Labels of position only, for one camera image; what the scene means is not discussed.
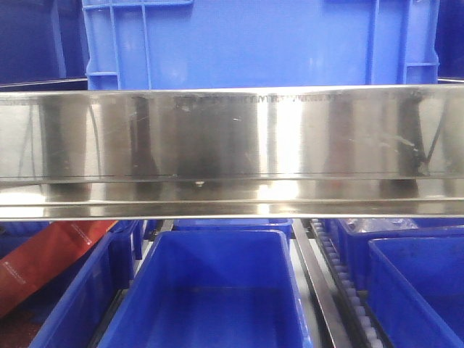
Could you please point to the blue bin centre rear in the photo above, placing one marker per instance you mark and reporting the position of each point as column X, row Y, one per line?
column 284, row 225

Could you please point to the blue bin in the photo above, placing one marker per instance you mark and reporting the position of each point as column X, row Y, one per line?
column 354, row 250
column 284, row 225
column 212, row 289
column 415, row 290
column 67, row 311

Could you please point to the blue bin centre lower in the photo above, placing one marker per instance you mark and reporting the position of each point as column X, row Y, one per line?
column 212, row 289

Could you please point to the blue bin right rear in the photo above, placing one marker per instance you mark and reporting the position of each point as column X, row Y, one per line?
column 354, row 250

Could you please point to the large blue crate upper shelf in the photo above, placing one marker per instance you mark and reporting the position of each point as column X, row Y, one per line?
column 140, row 45

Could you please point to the blue bin left lower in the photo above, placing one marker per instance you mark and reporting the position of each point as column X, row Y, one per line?
column 67, row 311

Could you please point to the blue bin right front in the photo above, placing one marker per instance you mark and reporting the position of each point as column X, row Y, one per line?
column 415, row 290

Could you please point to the clear plastic bag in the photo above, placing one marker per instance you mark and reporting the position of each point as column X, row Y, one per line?
column 370, row 225

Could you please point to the red flat package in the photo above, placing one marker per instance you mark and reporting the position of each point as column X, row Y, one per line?
column 44, row 256

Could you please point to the white roller track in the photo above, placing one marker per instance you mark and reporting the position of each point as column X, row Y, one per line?
column 358, row 320

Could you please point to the dark blue crate upper left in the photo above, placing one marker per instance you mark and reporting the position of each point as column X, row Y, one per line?
column 42, row 41

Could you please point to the steel divider rail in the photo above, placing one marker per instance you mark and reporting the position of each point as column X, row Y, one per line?
column 331, row 329

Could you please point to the stainless steel shelf rail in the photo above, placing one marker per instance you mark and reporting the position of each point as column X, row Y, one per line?
column 333, row 151

